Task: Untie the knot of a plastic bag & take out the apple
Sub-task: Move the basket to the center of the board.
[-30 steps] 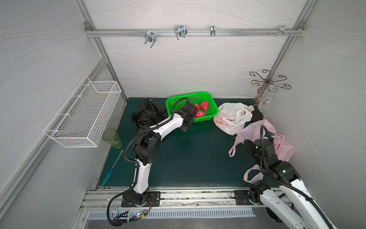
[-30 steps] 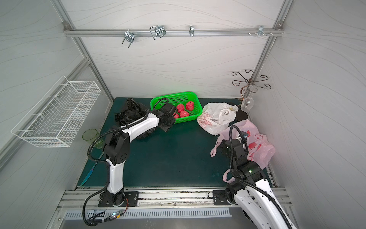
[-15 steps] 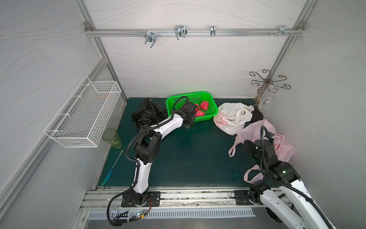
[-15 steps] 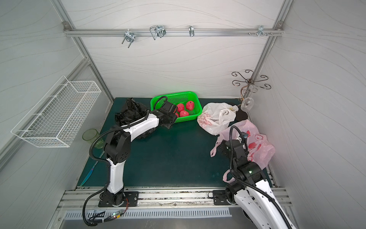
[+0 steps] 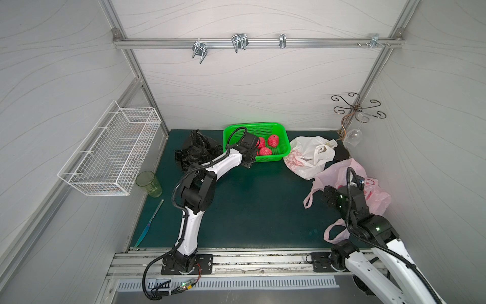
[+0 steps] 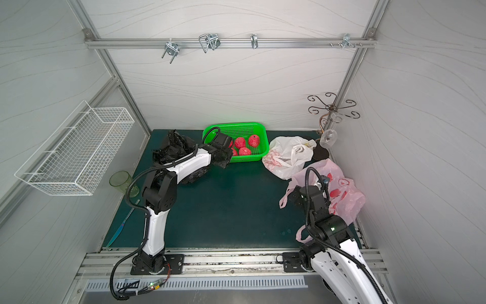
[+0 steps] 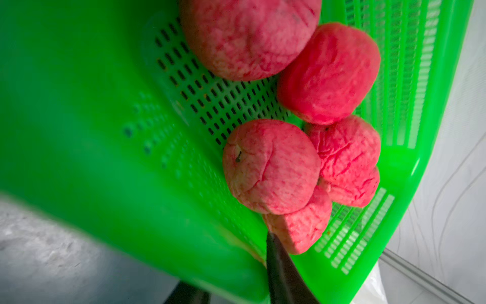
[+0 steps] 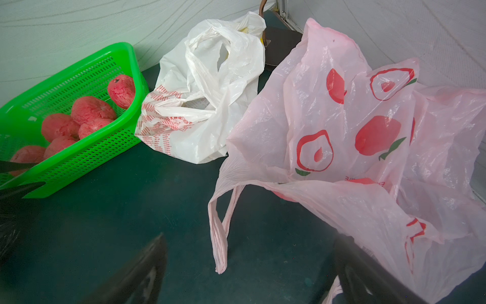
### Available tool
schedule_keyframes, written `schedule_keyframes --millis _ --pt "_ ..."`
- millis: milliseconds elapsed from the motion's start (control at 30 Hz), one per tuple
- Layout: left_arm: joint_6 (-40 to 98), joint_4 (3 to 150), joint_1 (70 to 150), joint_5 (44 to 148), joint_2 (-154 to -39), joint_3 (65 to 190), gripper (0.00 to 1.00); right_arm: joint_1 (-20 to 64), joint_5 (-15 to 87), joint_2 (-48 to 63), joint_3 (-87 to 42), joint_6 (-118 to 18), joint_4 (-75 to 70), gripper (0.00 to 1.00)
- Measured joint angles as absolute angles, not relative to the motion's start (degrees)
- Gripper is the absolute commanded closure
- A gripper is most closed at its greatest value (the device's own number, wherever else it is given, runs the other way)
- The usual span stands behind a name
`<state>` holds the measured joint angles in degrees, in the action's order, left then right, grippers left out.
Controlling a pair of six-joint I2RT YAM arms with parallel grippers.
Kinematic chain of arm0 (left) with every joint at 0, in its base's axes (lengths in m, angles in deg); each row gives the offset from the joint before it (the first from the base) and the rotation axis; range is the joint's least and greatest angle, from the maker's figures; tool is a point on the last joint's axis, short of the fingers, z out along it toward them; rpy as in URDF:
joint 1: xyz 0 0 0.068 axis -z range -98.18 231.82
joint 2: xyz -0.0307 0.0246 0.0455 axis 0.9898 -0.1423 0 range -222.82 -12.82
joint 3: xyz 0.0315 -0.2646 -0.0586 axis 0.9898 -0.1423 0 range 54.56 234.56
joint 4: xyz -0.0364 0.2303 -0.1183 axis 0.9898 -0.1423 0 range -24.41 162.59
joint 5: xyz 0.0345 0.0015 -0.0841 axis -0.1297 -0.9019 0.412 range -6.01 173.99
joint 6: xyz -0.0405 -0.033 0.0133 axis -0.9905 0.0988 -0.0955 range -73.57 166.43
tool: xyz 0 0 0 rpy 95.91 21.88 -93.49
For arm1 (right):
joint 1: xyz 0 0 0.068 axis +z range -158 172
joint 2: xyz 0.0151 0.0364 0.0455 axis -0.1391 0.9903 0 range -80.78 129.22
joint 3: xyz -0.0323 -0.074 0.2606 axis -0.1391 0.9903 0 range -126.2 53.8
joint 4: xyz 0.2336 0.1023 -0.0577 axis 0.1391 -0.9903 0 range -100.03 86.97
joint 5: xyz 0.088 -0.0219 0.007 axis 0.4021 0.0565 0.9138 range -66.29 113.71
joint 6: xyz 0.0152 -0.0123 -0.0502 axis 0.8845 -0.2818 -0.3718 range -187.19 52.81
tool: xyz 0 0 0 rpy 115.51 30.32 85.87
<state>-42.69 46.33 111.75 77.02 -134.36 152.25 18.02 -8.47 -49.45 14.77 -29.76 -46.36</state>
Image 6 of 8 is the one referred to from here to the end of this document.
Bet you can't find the clear glass on stand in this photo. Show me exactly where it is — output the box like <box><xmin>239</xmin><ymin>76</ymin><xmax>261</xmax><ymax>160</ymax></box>
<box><xmin>320</xmin><ymin>129</ymin><xmax>337</xmax><ymax>149</ymax></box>

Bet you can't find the metal clamp hook middle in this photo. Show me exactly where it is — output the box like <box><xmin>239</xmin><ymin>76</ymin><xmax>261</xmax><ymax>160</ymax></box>
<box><xmin>198</xmin><ymin>34</ymin><xmax>221</xmax><ymax>53</ymax></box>

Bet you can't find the white wire basket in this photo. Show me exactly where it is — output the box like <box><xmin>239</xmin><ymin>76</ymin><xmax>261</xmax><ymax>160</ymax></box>
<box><xmin>14</xmin><ymin>101</ymin><xmax>134</xmax><ymax>196</ymax></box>

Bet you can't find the metal clamp hook left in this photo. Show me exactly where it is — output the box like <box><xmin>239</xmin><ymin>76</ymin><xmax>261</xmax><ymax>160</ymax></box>
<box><xmin>161</xmin><ymin>41</ymin><xmax>180</xmax><ymax>64</ymax></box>

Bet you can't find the white printed plastic bag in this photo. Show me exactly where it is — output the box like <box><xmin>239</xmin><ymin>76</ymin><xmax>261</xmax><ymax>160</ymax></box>
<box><xmin>262</xmin><ymin>136</ymin><xmax>316</xmax><ymax>180</ymax></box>

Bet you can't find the metal clamp hook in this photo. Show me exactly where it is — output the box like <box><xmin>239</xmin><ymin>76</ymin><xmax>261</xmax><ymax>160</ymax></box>
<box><xmin>198</xmin><ymin>34</ymin><xmax>221</xmax><ymax>53</ymax></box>
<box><xmin>161</xmin><ymin>41</ymin><xmax>180</xmax><ymax>64</ymax></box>

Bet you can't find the bronze curled hook stand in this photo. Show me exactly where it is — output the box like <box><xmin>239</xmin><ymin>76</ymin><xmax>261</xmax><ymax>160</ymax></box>
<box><xmin>311</xmin><ymin>92</ymin><xmax>361</xmax><ymax>162</ymax></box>

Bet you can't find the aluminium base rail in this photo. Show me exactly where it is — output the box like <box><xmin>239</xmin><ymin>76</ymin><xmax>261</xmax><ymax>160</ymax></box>
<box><xmin>75</xmin><ymin>248</ymin><xmax>388</xmax><ymax>278</ymax></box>

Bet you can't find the metal bracket right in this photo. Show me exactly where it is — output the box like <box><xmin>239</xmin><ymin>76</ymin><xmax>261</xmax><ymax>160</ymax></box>
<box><xmin>329</xmin><ymin>34</ymin><xmax>362</xmax><ymax>49</ymax></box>

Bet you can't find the green plastic basket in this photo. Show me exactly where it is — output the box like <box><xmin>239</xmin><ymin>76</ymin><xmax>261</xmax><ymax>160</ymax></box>
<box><xmin>202</xmin><ymin>122</ymin><xmax>270</xmax><ymax>163</ymax></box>

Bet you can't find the black plastic bag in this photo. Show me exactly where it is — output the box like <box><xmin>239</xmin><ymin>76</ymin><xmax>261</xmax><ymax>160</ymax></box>
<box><xmin>153</xmin><ymin>130</ymin><xmax>196</xmax><ymax>165</ymax></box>

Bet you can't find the aluminium crossbar rail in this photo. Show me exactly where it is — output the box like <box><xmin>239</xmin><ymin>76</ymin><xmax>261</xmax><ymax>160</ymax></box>
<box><xmin>85</xmin><ymin>36</ymin><xmax>378</xmax><ymax>49</ymax></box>

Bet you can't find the small metal hook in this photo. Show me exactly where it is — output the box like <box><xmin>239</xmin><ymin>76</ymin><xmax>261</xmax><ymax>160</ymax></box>
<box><xmin>250</xmin><ymin>34</ymin><xmax>258</xmax><ymax>49</ymax></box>

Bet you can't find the green translucent cup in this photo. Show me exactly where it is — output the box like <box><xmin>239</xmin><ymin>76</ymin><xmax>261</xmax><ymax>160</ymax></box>
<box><xmin>109</xmin><ymin>170</ymin><xmax>140</xmax><ymax>198</ymax></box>

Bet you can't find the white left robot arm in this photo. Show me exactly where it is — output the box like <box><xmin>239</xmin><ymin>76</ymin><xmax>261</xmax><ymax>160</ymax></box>
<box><xmin>113</xmin><ymin>127</ymin><xmax>234</xmax><ymax>275</ymax></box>

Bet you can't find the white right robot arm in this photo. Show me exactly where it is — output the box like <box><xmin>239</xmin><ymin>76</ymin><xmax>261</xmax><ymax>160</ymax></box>
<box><xmin>282</xmin><ymin>186</ymin><xmax>393</xmax><ymax>303</ymax></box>

